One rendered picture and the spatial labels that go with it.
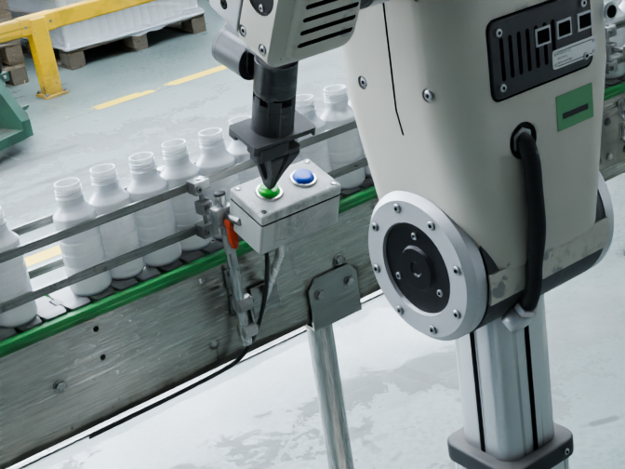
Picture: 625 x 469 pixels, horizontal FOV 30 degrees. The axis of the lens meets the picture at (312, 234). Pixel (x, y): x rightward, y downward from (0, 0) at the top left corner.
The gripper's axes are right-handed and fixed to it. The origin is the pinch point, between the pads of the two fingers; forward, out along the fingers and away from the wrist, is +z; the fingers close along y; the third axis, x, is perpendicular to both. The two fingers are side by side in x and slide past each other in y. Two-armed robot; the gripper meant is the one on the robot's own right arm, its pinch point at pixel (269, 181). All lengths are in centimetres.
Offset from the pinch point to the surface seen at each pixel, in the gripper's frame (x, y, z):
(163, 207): -12.3, 9.4, 8.7
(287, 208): 3.8, -0.6, 2.5
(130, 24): -479, -257, 273
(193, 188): -11.0, 5.0, 6.0
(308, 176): 0.7, -6.4, 1.1
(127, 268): -10.7, 16.5, 15.7
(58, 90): -431, -180, 272
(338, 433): 4, -15, 58
